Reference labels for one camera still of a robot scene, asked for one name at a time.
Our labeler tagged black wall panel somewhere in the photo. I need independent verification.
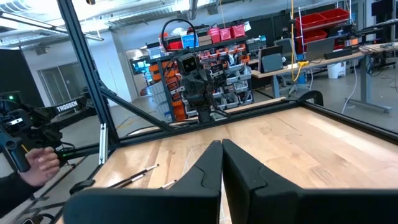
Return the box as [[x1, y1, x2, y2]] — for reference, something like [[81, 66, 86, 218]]
[[0, 48, 46, 108]]

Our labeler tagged black makeup brush silver ferrule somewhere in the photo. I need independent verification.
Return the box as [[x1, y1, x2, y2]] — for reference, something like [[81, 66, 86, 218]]
[[106, 164, 160, 189]]

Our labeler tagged person's forearm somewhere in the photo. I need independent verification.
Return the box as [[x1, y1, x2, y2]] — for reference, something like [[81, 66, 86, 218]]
[[0, 172, 43, 218]]

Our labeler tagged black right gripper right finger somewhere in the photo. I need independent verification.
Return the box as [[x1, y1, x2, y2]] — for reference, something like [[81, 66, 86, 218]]
[[222, 139, 398, 224]]

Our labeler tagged white hanging desk cable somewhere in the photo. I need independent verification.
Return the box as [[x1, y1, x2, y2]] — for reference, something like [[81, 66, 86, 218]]
[[341, 58, 359, 114]]

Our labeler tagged open grey laptop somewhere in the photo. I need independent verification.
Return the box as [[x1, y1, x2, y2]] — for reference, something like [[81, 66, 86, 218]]
[[304, 36, 336, 62]]

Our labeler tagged parts bin shelving rack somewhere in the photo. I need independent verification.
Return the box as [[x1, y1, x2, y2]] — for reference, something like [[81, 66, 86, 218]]
[[146, 34, 268, 124]]

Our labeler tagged lit wall monitor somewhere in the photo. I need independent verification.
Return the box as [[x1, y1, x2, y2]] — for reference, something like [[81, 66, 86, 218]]
[[130, 57, 153, 75]]

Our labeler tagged pink storage bin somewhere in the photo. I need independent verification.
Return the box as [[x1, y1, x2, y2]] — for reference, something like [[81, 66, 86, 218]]
[[219, 27, 233, 42], [229, 24, 246, 39], [207, 27, 221, 44]]

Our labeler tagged blue storage box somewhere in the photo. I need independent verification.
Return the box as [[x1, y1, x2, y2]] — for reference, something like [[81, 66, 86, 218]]
[[181, 33, 200, 50]]

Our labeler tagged silver frame bracket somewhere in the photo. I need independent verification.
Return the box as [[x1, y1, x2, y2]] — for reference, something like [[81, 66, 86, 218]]
[[98, 123, 109, 166]]

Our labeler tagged wooden top office desk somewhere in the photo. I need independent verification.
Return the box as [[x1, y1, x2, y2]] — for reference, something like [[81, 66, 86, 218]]
[[251, 42, 398, 114]]

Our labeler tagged white waste bin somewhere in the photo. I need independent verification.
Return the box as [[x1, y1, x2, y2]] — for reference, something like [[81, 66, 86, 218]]
[[326, 61, 347, 80]]

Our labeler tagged long ceiling light fixture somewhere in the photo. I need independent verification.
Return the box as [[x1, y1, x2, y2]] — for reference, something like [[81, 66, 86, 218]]
[[0, 11, 105, 42]]

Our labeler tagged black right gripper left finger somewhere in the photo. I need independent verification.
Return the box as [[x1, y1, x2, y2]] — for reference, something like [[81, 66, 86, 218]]
[[63, 139, 224, 224]]

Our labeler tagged black curved corner bracket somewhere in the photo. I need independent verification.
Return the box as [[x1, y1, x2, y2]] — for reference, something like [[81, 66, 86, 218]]
[[297, 90, 324, 107]]

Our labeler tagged person's hand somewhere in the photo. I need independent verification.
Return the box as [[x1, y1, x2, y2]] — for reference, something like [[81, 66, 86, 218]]
[[19, 146, 61, 187]]

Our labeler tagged black aluminium table frame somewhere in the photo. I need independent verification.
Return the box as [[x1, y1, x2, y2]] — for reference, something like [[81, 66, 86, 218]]
[[18, 0, 398, 224]]

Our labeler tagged red bin storage rack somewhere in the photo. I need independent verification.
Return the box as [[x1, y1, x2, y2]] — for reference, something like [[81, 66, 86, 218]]
[[294, 7, 352, 55]]

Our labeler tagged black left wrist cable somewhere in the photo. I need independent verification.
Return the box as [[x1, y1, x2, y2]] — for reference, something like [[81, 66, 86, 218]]
[[160, 17, 198, 55]]

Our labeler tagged yellow hanging cable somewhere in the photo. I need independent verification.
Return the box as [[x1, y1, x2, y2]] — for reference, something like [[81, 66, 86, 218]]
[[289, 0, 310, 82]]

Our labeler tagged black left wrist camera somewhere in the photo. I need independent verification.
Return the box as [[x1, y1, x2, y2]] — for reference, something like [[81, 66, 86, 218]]
[[176, 53, 201, 75]]

